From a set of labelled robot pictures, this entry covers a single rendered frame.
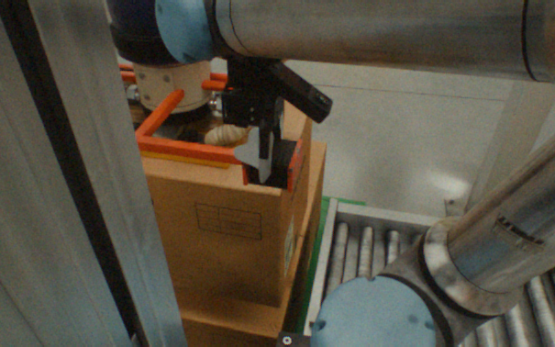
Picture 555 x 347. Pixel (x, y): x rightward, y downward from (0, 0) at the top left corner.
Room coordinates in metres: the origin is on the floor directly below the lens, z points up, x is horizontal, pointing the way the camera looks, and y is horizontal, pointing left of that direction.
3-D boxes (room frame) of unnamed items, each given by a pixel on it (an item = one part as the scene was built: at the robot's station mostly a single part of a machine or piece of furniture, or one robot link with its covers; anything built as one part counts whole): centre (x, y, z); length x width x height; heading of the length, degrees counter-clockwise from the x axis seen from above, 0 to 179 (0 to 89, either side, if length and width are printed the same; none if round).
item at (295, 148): (0.57, 0.00, 1.20); 0.09 x 0.08 x 0.05; 166
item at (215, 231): (0.90, 0.23, 0.87); 0.60 x 0.40 x 0.40; 76
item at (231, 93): (0.57, 0.03, 1.34); 0.09 x 0.08 x 0.12; 76
